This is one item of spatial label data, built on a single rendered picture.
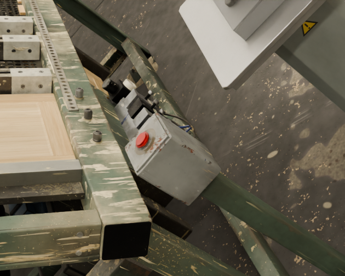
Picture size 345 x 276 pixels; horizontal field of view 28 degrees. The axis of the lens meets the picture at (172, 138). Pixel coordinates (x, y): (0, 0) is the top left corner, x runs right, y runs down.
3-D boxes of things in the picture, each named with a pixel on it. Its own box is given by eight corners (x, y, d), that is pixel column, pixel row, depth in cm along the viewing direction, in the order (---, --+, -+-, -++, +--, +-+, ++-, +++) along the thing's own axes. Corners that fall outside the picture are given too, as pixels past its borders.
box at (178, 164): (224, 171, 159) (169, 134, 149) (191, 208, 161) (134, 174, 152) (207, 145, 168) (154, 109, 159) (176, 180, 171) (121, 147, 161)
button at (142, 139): (155, 141, 154) (148, 136, 152) (143, 154, 154) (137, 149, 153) (150, 132, 157) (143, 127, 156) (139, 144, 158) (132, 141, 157)
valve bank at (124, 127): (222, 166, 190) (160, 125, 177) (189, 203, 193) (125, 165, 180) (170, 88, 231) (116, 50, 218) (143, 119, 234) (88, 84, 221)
